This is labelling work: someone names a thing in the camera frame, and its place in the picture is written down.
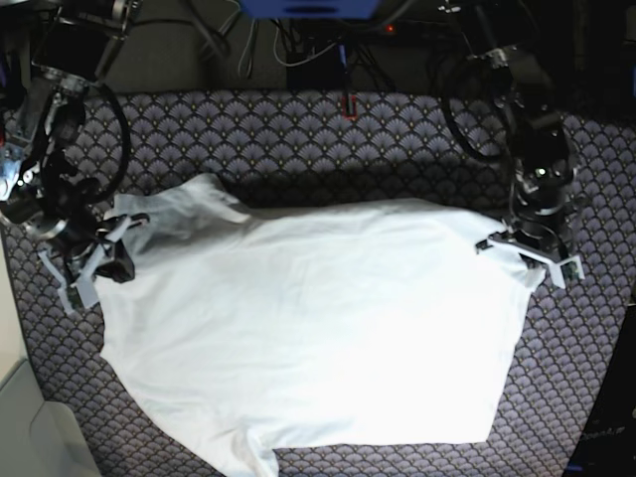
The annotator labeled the red table clamp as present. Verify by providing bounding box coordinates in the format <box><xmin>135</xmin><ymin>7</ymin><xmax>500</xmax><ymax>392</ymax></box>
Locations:
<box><xmin>342</xmin><ymin>94</ymin><xmax>358</xmax><ymax>120</ymax></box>

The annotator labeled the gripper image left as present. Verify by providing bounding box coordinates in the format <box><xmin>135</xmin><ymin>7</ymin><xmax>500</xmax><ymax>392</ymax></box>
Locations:
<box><xmin>19</xmin><ymin>183</ymin><xmax>150</xmax><ymax>313</ymax></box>

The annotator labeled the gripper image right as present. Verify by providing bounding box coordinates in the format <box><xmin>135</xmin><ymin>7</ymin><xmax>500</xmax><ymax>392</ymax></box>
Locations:
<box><xmin>475</xmin><ymin>168</ymin><xmax>581</xmax><ymax>289</ymax></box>

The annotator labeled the black box behind table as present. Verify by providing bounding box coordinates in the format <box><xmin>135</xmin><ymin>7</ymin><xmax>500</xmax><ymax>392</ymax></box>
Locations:
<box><xmin>282</xmin><ymin>38</ymin><xmax>349</xmax><ymax>90</ymax></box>

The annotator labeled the black power strip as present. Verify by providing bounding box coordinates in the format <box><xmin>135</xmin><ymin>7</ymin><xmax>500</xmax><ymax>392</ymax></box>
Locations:
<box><xmin>378</xmin><ymin>20</ymin><xmax>450</xmax><ymax>37</ymax></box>

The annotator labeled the blue box overhead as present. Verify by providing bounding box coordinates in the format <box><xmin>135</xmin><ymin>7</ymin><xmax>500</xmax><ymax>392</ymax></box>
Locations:
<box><xmin>240</xmin><ymin>0</ymin><xmax>380</xmax><ymax>20</ymax></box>

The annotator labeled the patterned purple table cloth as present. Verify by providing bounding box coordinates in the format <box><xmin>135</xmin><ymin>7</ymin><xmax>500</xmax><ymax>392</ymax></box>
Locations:
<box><xmin>3</xmin><ymin>91</ymin><xmax>635</xmax><ymax>476</ymax></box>

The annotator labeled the grey cable bundle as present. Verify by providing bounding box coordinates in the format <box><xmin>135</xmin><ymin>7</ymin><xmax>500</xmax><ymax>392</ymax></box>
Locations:
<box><xmin>198</xmin><ymin>0</ymin><xmax>262</xmax><ymax>80</ymax></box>

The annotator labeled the black case OpenArm label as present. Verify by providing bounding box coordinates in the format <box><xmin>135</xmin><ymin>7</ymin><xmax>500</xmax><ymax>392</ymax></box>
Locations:
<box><xmin>563</xmin><ymin>305</ymin><xmax>635</xmax><ymax>476</ymax></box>

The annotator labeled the white T-shirt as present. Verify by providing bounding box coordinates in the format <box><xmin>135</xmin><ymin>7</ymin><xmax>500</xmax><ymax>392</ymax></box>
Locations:
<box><xmin>95</xmin><ymin>174</ymin><xmax>545</xmax><ymax>476</ymax></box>

